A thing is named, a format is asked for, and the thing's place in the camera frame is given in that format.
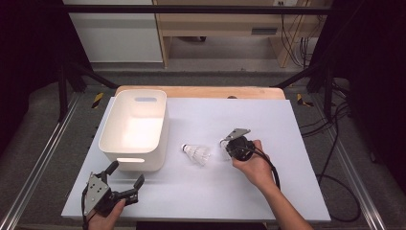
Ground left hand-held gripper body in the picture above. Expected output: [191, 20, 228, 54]
[80, 172, 141, 219]

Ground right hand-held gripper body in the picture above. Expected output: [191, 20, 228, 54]
[223, 127, 257, 162]

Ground white shuttlecock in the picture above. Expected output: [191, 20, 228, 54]
[181, 143, 213, 167]

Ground white plastic basket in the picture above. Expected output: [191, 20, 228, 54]
[98, 88, 170, 173]

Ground person's right hand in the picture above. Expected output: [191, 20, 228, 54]
[231, 139, 278, 194]

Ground person's left hand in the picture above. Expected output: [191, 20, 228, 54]
[85, 198, 127, 230]

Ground yellow black tape marker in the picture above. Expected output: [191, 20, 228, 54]
[296, 93, 315, 108]
[91, 91, 105, 109]

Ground wooden desk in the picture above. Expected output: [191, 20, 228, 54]
[152, 0, 320, 69]

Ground white cabinet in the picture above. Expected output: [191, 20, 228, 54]
[62, 0, 165, 63]

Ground black curtain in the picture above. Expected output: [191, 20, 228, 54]
[310, 0, 406, 186]
[0, 0, 94, 154]

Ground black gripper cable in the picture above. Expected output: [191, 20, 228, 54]
[80, 186, 90, 230]
[248, 145, 282, 191]

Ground aluminium floor rail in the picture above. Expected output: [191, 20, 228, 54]
[308, 95, 388, 230]
[0, 91, 82, 230]

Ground bundle of black floor cables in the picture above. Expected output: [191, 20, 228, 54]
[299, 80, 352, 139]

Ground black frame stand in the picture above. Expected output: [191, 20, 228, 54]
[56, 60, 120, 123]
[271, 61, 337, 120]

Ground hanging black desk cables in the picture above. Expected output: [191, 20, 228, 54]
[279, 13, 318, 69]

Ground looped black floor cable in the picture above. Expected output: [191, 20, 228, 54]
[315, 173, 362, 223]

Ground black frame crossbar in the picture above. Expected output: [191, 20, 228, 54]
[61, 4, 336, 15]

